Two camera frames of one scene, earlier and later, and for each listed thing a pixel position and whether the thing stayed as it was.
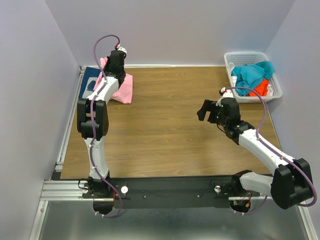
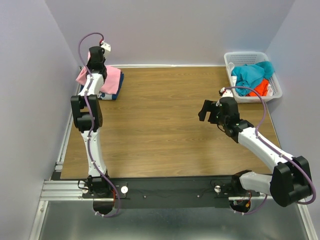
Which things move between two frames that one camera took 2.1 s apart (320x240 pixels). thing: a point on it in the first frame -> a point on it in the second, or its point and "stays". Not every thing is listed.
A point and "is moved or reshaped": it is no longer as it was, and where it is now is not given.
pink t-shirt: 124,93 is moved or reshaped
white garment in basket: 233,79 stays
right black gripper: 211,110 stays
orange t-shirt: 261,89 stays
